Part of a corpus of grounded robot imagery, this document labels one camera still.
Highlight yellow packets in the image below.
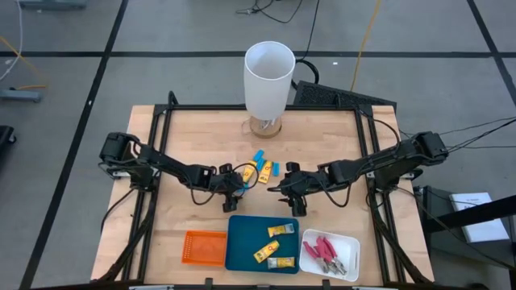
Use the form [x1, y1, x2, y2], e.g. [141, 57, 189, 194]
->
[252, 239, 281, 264]

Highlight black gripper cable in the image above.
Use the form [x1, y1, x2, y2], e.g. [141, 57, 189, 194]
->
[231, 161, 260, 191]
[321, 180, 353, 209]

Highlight black aluminium table frame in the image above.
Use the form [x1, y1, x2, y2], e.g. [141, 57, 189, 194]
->
[94, 90, 435, 290]

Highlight orange plastic tray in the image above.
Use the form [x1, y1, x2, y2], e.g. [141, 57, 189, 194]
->
[181, 230, 228, 267]

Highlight black side stand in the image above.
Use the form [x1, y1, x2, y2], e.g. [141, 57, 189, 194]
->
[414, 184, 516, 290]

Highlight yellow Crayola crayon box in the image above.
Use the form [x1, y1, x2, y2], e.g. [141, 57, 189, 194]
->
[266, 256, 296, 270]
[267, 223, 296, 238]
[241, 160, 258, 184]
[257, 159, 274, 185]

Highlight black object on floor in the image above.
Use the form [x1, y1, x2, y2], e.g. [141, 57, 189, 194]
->
[0, 125, 18, 147]

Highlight white shade table lamp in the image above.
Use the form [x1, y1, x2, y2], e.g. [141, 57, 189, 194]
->
[243, 40, 297, 140]

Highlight black perforated box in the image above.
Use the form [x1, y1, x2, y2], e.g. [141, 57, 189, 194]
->
[292, 80, 398, 110]

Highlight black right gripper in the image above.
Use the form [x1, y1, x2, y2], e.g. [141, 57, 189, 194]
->
[278, 170, 324, 218]

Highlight black floor cable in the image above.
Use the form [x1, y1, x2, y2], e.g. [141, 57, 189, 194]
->
[290, 0, 323, 90]
[235, 0, 304, 24]

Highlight blue plastic tray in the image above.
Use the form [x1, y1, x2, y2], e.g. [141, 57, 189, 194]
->
[224, 214, 301, 276]

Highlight red handled pliers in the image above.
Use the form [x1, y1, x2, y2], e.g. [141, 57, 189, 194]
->
[315, 235, 349, 277]
[302, 239, 333, 276]

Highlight black right arm supply cables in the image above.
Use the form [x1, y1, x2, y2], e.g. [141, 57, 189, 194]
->
[398, 115, 516, 151]

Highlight yellow floor cable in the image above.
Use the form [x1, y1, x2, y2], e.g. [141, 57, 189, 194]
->
[349, 0, 383, 93]

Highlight grey stand foot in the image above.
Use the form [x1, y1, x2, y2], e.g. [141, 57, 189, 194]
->
[17, 0, 88, 10]
[0, 89, 43, 104]

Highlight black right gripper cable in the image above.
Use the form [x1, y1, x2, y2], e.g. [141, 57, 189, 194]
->
[321, 180, 353, 209]

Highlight white floor cable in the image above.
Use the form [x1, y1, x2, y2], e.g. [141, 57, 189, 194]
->
[0, 0, 24, 82]

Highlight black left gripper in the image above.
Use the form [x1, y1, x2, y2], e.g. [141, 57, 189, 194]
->
[210, 173, 247, 213]

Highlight orange floor cable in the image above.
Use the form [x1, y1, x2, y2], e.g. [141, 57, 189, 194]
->
[0, 35, 48, 91]

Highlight white booklet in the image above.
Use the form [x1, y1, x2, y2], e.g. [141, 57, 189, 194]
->
[448, 191, 511, 244]

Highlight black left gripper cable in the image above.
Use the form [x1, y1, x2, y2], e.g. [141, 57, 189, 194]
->
[231, 161, 260, 191]

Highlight white plastic tray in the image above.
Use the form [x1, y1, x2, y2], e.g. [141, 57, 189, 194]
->
[298, 228, 361, 283]

